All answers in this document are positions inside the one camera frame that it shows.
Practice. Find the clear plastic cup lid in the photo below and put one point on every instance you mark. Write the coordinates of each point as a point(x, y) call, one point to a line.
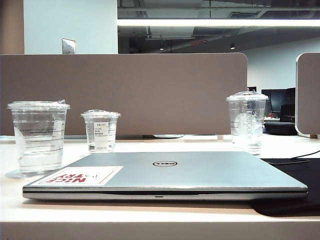
point(38, 137)

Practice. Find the small clear cup white label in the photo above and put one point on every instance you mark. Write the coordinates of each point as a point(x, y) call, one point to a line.
point(100, 135)

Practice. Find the silver Dell laptop with sticker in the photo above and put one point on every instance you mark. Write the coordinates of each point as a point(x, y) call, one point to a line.
point(200, 175)

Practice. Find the tall clear cup dome lid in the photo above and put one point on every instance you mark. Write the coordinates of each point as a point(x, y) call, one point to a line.
point(246, 125)

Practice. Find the wide brown desk partition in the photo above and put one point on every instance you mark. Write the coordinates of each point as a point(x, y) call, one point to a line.
point(150, 87)

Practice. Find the white ceiling light strip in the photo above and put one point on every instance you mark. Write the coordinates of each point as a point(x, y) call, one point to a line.
point(212, 22)

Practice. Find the black computer monitor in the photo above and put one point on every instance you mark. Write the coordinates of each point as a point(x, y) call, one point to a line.
point(280, 97)

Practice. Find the black office chair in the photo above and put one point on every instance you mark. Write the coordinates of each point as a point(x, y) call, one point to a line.
point(282, 126)

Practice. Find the black mouse pad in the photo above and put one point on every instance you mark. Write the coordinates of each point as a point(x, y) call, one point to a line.
point(295, 175)

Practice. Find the brown partition white rounded edge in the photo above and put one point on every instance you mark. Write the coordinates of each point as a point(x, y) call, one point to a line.
point(310, 95)

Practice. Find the metal wall plate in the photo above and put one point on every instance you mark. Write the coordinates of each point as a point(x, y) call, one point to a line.
point(68, 46)

